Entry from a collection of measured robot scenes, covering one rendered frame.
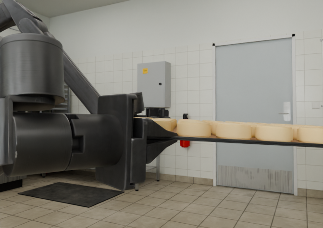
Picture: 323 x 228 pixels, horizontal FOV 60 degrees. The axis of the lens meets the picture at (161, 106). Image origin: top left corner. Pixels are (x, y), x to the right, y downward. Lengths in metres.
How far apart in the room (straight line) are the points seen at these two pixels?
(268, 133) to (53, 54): 0.28
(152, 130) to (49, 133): 0.11
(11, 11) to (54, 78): 0.67
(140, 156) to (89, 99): 0.58
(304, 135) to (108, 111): 0.27
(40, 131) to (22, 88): 0.04
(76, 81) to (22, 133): 0.63
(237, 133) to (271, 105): 3.66
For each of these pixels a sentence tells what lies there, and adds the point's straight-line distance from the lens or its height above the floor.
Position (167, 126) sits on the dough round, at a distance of 0.40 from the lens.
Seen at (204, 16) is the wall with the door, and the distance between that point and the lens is 4.46.
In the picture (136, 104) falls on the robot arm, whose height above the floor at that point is 1.06.
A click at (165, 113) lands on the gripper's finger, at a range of 0.82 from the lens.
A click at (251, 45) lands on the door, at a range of 4.19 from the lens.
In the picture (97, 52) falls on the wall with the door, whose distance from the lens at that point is 5.33.
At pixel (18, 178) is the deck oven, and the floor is 0.14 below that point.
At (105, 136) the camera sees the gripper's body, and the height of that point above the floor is 1.01.
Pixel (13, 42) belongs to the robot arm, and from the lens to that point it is 0.29.
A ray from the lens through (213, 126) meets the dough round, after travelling 0.46.
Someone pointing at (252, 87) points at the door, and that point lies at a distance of 4.09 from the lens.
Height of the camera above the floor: 1.03
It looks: 2 degrees up
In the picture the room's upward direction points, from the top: straight up
